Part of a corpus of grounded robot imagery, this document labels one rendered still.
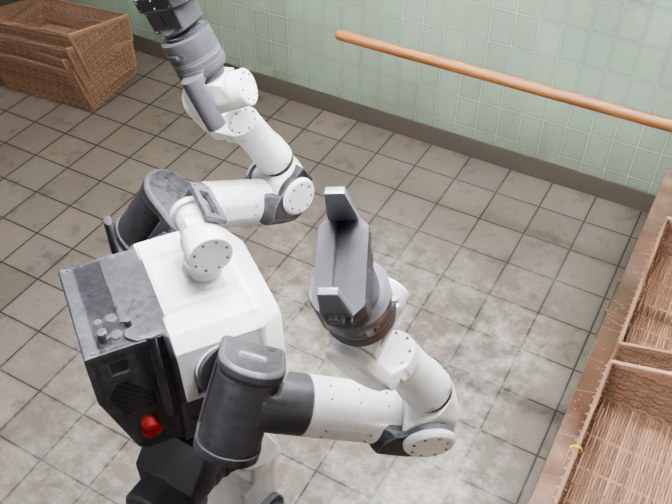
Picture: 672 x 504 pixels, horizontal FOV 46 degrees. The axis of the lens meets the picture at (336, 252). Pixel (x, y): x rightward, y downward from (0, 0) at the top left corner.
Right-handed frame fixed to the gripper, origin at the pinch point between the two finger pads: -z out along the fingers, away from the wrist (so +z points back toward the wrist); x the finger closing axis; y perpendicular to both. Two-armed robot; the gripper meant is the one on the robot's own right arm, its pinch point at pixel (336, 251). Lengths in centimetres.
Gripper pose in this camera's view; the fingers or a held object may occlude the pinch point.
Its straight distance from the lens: 79.2
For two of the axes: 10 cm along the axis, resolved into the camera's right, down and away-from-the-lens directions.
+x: 0.6, -9.1, 4.0
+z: 1.6, 4.1, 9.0
